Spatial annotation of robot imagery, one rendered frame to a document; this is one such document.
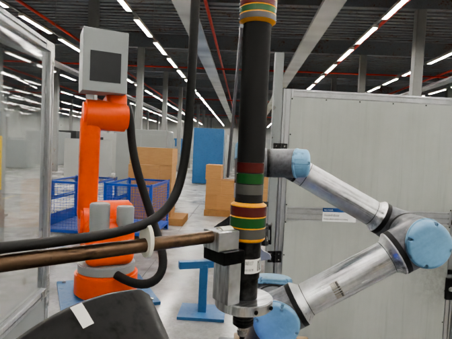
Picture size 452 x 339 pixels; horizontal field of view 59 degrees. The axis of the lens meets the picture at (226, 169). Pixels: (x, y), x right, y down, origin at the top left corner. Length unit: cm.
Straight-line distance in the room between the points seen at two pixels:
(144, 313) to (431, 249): 73
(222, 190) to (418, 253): 873
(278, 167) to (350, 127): 145
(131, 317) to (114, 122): 384
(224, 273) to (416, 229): 68
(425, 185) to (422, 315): 78
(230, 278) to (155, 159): 797
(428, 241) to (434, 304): 176
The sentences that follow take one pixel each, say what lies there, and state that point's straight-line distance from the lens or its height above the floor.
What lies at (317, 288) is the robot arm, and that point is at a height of 130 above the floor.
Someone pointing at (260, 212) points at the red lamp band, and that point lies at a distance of 47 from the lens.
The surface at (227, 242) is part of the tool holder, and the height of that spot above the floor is 153.
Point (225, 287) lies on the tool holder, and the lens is 47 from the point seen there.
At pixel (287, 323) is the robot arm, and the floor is 122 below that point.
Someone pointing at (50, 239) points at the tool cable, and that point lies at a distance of 37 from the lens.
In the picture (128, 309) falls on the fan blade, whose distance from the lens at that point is 60.
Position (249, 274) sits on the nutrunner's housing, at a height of 149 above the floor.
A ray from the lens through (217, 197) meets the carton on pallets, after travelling 969.
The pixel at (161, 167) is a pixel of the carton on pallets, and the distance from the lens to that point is 841.
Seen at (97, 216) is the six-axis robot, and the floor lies 91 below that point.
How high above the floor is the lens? 164
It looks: 3 degrees down
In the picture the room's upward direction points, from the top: 3 degrees clockwise
